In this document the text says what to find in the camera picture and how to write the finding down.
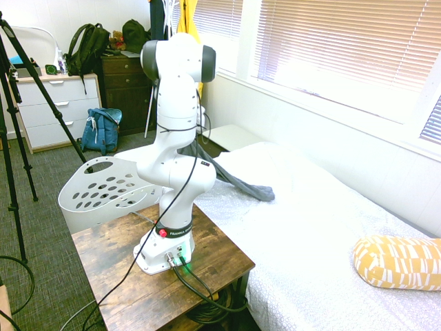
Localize blue backpack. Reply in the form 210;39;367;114
80;107;123;156

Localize dark green bag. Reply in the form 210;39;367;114
121;19;153;54

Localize bed with white sheet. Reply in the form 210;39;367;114
161;141;441;331

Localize grey shirt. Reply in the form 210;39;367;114
178;143;276;203

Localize dark green backpack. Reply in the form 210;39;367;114
64;22;112;96

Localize dark bench with white top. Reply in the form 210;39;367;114
198;123;265;160

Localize white perforated laundry basket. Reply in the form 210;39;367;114
57;146;165;236

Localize thin black base cable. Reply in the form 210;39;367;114
177;251;215;300

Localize black cable coil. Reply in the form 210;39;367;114
185;288;249;325

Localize brown cardboard box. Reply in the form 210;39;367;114
0;283;14;331

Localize grey floor cable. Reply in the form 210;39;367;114
59;297;100;331

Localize narrow white window blinds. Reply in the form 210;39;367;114
419;95;441;146

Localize thick black base cable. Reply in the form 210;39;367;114
167;253;249;313

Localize yellow white patterned pillow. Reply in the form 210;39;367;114
352;234;441;292

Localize yellow jacket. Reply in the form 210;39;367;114
176;0;205;104

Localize dark wooden dresser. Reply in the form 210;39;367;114
100;52;160;137

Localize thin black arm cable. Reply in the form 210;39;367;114
82;77;212;331

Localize rustic wooden side table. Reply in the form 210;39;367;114
70;202;256;331

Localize white spray bottle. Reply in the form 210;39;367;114
54;47;69;75

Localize grey box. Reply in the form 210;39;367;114
12;66;43;79

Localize small white window blinds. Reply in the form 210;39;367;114
171;0;244;41

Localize white drawer dresser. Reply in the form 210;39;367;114
9;72;103;155

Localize dark blue hanging garment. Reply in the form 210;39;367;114
148;0;170;41

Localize black camera tripod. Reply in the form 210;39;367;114
0;10;88;265

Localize large white window blinds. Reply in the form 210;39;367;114
252;0;441;94

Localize brown teddy bear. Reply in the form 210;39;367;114
108;30;127;52

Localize black floor cable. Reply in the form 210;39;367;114
0;254;36;315

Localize white arc lamp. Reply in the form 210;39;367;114
9;26;60;52

